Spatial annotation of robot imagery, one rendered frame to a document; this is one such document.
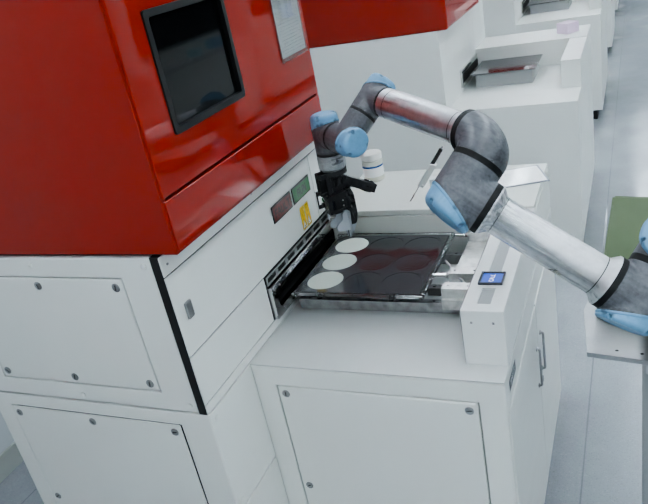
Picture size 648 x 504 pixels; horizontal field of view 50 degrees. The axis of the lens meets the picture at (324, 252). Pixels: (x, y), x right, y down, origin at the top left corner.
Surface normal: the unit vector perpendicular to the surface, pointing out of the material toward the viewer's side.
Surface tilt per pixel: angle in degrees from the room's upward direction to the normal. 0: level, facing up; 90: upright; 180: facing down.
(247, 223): 90
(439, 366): 0
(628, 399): 0
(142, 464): 90
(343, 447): 90
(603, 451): 0
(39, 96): 90
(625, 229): 45
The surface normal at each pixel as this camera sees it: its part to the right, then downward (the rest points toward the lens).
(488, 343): -0.37, 0.45
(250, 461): 0.91, 0.00
